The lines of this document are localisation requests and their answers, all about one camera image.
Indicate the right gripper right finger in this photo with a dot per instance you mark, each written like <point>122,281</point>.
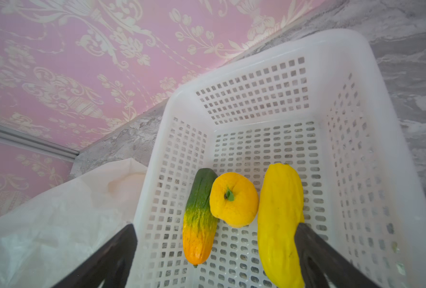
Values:
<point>321,264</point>

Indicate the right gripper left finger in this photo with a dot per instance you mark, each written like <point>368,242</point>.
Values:
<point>109,266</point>

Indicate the white plastic bag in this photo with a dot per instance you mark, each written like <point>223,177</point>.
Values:
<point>45,239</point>

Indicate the green yellow mango toy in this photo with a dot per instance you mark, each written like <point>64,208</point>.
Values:
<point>199,225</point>

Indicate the yellow bell pepper toy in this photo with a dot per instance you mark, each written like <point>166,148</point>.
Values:
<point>234,200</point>

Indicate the white perforated plastic basket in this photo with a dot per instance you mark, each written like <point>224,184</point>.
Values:
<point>318,104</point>

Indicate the left aluminium corner post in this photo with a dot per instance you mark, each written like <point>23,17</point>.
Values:
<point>27,142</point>

